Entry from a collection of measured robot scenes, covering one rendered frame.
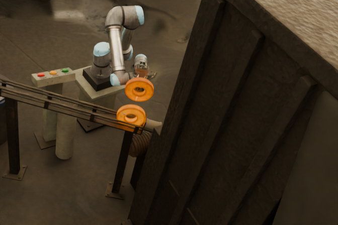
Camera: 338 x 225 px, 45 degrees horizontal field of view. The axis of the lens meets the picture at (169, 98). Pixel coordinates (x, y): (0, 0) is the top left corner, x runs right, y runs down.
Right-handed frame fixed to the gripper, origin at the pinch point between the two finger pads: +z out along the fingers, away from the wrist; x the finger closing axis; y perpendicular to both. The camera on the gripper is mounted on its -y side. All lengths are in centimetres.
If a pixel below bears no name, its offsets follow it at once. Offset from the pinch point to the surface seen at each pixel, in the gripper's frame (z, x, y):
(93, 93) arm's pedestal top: -60, -26, -40
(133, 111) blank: 8.5, -1.3, -11.0
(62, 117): -21, -41, -40
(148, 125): 7.9, 8.5, -18.4
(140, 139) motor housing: 1.1, 6.5, -32.6
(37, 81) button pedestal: -22, -58, -19
